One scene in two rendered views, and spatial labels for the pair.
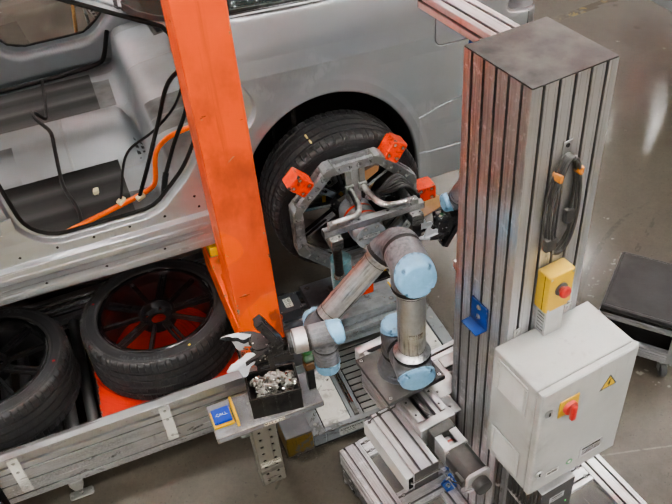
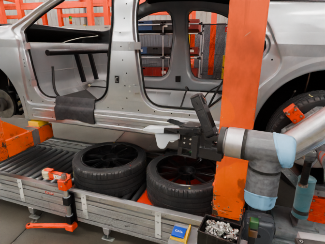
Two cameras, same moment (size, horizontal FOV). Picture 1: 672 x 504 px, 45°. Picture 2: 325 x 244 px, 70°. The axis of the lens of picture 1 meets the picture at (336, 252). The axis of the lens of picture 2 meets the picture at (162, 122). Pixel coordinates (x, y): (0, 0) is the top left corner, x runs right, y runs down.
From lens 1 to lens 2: 1.82 m
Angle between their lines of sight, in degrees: 39
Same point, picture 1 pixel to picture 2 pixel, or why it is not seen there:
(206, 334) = (201, 188)
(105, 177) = not seen: hidden behind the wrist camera
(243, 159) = (257, 37)
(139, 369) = (158, 186)
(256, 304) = (231, 167)
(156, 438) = (149, 231)
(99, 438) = (122, 210)
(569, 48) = not seen: outside the picture
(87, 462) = (113, 221)
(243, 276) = not seen: hidden behind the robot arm
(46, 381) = (120, 170)
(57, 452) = (102, 205)
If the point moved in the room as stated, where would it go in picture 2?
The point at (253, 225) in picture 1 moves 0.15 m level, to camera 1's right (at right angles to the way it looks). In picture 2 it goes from (247, 99) to (283, 103)
